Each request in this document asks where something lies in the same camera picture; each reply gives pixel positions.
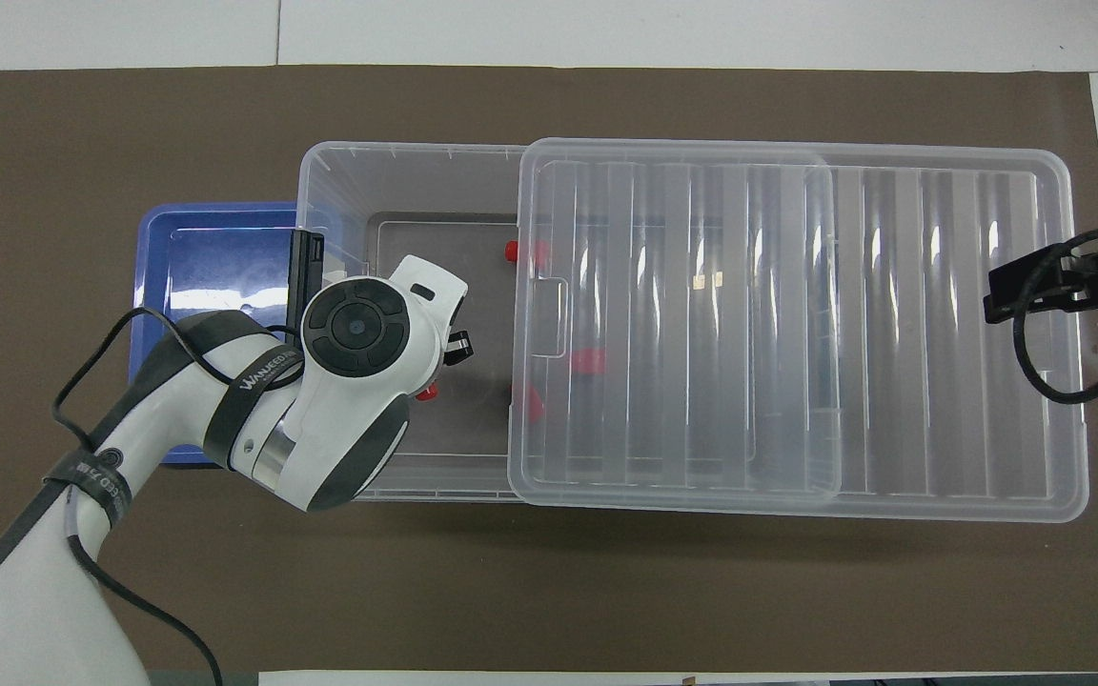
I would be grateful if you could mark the clear plastic box lid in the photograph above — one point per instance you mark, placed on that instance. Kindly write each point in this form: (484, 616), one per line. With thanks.
(940, 381)

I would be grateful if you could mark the blue plastic tray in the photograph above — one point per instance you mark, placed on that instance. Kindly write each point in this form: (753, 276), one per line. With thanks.
(215, 248)

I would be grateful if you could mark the brown table mat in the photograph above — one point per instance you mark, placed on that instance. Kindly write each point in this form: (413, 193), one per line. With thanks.
(606, 591)

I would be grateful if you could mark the black box latch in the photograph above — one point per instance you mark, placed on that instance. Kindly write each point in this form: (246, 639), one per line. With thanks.
(304, 276)

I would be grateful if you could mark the clear plastic storage box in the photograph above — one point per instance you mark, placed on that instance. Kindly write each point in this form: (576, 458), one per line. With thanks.
(387, 181)

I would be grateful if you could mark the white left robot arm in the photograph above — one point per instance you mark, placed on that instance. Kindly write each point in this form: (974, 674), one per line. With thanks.
(25, 610)

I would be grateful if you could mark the red block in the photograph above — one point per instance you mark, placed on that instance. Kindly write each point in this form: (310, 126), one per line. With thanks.
(513, 252)
(427, 392)
(532, 405)
(589, 360)

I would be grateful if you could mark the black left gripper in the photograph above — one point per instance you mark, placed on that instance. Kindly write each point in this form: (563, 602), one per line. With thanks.
(459, 348)

